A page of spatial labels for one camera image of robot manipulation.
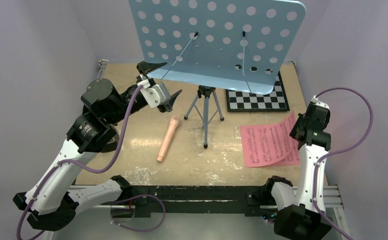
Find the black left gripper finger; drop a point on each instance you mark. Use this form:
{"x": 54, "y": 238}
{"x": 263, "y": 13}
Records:
{"x": 167, "y": 105}
{"x": 144, "y": 68}

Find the light blue music stand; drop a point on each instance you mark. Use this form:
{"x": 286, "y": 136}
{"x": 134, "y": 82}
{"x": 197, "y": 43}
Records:
{"x": 237, "y": 45}

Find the pink sheet music front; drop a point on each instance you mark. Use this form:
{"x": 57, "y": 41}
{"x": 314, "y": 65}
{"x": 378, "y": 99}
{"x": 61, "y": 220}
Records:
{"x": 267, "y": 144}

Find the pink sheet music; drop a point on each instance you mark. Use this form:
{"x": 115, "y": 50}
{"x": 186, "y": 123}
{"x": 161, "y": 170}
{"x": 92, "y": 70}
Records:
{"x": 292, "y": 159}
{"x": 267, "y": 144}

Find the black metronome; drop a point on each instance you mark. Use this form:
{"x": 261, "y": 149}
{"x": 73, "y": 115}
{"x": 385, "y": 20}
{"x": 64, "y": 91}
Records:
{"x": 111, "y": 145}

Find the pink sheet music back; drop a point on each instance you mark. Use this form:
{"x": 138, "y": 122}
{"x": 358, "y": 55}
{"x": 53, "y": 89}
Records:
{"x": 292, "y": 159}

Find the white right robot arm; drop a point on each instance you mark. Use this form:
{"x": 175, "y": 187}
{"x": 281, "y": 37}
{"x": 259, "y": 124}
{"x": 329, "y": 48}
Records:
{"x": 300, "y": 212}

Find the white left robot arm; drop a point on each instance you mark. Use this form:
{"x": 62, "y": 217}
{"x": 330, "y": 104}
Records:
{"x": 50, "y": 205}

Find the black white chessboard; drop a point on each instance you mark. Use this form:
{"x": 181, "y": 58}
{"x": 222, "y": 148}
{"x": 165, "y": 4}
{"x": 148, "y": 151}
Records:
{"x": 245, "y": 102}

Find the pink recorder flute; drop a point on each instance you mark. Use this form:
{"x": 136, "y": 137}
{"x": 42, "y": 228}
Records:
{"x": 173, "y": 124}

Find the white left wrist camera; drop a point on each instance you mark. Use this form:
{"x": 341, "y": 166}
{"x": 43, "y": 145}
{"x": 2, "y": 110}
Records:
{"x": 155, "y": 94}

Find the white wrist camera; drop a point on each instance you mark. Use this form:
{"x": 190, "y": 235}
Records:
{"x": 155, "y": 94}
{"x": 315, "y": 101}

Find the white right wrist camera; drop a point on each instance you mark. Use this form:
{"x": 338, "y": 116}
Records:
{"x": 315, "y": 101}

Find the aluminium frame rail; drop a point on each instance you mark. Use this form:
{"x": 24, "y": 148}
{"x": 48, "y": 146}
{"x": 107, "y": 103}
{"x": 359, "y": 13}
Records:
{"x": 300, "y": 215}

